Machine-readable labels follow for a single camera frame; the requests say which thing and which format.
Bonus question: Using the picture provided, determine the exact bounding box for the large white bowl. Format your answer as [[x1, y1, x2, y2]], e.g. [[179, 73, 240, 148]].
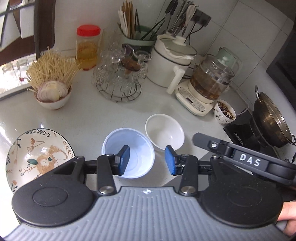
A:
[[101, 128, 155, 179]]

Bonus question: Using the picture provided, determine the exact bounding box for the small white bowl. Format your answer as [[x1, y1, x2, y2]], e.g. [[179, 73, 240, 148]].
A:
[[145, 113, 185, 151]]

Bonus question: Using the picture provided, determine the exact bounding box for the person's right hand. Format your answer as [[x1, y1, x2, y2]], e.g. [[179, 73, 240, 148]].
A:
[[277, 201, 296, 236]]

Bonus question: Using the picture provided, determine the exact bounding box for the black induction stove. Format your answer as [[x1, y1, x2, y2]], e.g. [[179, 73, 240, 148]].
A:
[[223, 111, 290, 162]]

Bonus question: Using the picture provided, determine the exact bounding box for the steel wok on stove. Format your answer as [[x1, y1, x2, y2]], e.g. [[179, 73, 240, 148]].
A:
[[253, 85, 295, 148]]

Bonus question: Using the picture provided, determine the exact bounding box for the patterned cup with grains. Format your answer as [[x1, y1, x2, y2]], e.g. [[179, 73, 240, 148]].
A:
[[213, 99, 236, 125]]

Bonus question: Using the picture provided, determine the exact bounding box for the bowl with sliced onion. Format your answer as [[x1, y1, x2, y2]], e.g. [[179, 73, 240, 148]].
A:
[[35, 80, 72, 110]]

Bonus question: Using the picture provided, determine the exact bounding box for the glass health kettle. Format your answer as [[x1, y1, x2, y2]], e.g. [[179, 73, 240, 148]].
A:
[[174, 47, 242, 116]]

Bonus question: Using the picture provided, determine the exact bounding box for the white electric cooker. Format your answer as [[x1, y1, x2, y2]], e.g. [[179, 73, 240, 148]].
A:
[[147, 34, 197, 94]]

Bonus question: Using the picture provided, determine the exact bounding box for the clear drinking glass right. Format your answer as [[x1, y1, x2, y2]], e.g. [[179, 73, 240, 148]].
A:
[[16, 57, 29, 82]]

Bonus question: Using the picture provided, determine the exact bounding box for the clear drinking glass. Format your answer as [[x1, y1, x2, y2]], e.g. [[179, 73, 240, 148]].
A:
[[1, 62, 16, 81], [16, 57, 29, 82]]

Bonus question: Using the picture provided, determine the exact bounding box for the white utensil holder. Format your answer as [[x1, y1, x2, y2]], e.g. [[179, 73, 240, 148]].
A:
[[118, 1, 157, 53]]

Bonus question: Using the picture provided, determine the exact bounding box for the red lid plastic jar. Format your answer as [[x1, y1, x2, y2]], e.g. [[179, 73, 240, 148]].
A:
[[76, 25, 101, 70]]

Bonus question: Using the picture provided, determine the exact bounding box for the clear drinking glass middle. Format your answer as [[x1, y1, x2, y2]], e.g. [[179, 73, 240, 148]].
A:
[[1, 62, 16, 81]]

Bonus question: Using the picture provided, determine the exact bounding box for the black dish drying rack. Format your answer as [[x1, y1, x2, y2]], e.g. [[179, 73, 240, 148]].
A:
[[1, 1, 56, 65]]

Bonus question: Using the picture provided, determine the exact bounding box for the wire rack of glass cups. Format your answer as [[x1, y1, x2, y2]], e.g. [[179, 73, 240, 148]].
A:
[[91, 44, 151, 103]]

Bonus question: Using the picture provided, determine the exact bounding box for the wall power outlet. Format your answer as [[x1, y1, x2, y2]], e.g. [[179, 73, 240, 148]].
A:
[[193, 9, 211, 27]]

